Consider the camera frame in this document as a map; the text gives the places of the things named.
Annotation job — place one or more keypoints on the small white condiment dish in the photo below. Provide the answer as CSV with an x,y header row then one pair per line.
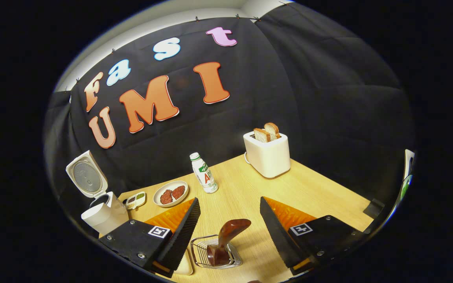
x,y
136,200

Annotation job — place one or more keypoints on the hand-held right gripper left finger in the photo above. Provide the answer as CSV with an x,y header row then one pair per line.
x,y
181,237

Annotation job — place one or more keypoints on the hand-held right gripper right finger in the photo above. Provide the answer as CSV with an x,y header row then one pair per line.
x,y
277,236

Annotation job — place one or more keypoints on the red meat patty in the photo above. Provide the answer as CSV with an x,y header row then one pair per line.
x,y
178,192
166,197

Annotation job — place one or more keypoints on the white panel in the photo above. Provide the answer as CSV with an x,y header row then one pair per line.
x,y
408,165

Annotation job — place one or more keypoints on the white oval plate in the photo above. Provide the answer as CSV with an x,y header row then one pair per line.
x,y
159,202

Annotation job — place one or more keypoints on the white rice cooker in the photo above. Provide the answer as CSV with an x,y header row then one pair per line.
x,y
104,220

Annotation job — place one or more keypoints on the white toaster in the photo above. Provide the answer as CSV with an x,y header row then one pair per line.
x,y
267,157

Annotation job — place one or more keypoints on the white drink bottle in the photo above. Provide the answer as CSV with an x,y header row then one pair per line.
x,y
205,177

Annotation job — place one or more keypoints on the brown wooden spoon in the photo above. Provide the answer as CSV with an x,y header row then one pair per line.
x,y
230,232

